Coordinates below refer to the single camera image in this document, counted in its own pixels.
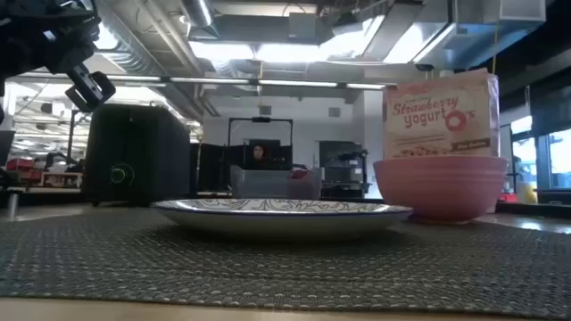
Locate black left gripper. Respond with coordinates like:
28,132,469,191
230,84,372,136
0,0,117,113

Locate pink strawberry yogurt cereal bag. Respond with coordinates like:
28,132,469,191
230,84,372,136
382,68,501,160

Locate black two-slot toaster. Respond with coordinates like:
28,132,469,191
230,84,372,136
83,103,192,207

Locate red storage crates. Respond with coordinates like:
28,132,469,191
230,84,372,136
4,157,45,185

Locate long ceiling light strip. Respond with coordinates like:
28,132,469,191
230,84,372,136
258,78,339,89
169,76,252,86

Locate grey woven placemat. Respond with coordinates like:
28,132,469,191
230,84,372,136
0,206,571,320

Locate grey plastic bin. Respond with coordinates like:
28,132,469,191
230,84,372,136
229,165,323,201

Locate white blue patterned plate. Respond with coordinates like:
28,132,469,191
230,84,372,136
150,198,414,243

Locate black equipment rack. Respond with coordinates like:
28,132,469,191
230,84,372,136
318,139,372,198

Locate short ceiling light strip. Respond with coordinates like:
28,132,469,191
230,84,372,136
344,82,387,91

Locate pink ceramic bowl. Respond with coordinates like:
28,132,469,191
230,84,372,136
373,155,509,225

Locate yellow container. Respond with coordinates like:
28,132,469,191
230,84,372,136
516,179,539,205

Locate silver ceiling duct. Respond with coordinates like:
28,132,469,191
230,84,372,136
179,0,216,29

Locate silver metal post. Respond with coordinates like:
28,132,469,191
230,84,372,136
5,190,21,222

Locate black metal frame stand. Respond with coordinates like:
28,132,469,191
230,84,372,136
228,116,294,171

